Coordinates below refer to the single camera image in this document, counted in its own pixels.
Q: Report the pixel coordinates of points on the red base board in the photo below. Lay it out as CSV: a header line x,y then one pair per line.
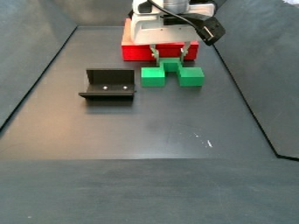
x,y
140,52

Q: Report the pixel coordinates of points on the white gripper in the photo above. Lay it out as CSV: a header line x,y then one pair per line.
x,y
148,30

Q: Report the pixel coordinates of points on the black angle fixture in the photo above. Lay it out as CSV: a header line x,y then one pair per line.
x,y
110,83

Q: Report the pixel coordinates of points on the green bridge-shaped block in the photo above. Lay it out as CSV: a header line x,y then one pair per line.
x,y
190,76

